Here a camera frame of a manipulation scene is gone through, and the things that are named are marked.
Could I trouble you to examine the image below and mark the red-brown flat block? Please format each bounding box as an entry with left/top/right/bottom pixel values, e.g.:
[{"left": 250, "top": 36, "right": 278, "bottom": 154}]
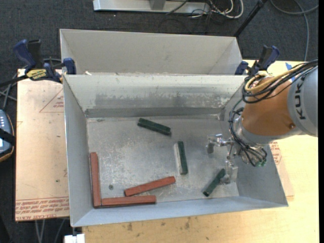
[
  {"left": 89, "top": 151, "right": 102, "bottom": 209},
  {"left": 124, "top": 176, "right": 177, "bottom": 197},
  {"left": 100, "top": 195, "right": 157, "bottom": 208}
]

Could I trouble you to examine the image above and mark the grey metal bin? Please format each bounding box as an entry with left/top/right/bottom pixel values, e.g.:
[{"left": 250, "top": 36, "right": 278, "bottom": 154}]
[{"left": 59, "top": 28, "right": 290, "bottom": 228}]

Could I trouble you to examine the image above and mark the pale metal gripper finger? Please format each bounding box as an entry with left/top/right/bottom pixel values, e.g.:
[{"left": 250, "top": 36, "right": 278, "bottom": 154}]
[
  {"left": 222, "top": 160, "right": 239, "bottom": 185},
  {"left": 206, "top": 133, "right": 225, "bottom": 158}
]

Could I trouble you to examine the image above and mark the dark green flat block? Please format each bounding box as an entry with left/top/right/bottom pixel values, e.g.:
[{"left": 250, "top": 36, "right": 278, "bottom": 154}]
[
  {"left": 174, "top": 140, "right": 189, "bottom": 176},
  {"left": 137, "top": 117, "right": 173, "bottom": 137},
  {"left": 202, "top": 168, "right": 226, "bottom": 197}
]

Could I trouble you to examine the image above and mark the brown cardboard board red print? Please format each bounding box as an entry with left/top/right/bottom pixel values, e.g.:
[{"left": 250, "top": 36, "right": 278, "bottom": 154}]
[{"left": 15, "top": 68, "right": 296, "bottom": 223}]

